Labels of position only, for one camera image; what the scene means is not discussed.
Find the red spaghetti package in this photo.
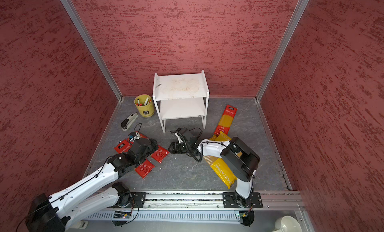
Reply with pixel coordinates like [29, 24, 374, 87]
[136, 131, 170, 163]
[214, 105, 238, 136]
[110, 150, 155, 179]

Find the yellow pasta package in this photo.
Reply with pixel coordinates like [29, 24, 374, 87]
[210, 131, 231, 142]
[204, 156, 237, 189]

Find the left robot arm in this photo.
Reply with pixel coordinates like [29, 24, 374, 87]
[25, 138, 159, 232]

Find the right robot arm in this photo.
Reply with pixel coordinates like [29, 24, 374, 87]
[168, 128, 261, 208]

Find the black grey stapler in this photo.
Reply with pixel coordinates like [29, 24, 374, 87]
[121, 112, 138, 131]

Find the white two-tier shelf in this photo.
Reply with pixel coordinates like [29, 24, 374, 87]
[152, 70, 210, 132]

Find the yellow pen holder cup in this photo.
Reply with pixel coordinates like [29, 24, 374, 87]
[134, 94, 155, 118]

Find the white remote device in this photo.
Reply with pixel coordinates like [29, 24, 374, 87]
[71, 221, 89, 230]

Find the white mug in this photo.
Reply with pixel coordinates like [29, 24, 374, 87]
[273, 216, 303, 232]

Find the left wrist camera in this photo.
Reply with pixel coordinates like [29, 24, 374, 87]
[127, 132, 141, 143]

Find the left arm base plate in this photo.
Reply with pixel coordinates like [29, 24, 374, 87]
[113, 192, 147, 209]

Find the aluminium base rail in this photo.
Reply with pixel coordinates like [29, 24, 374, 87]
[85, 191, 306, 224]

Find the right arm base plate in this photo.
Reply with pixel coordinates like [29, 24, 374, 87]
[222, 192, 263, 209]

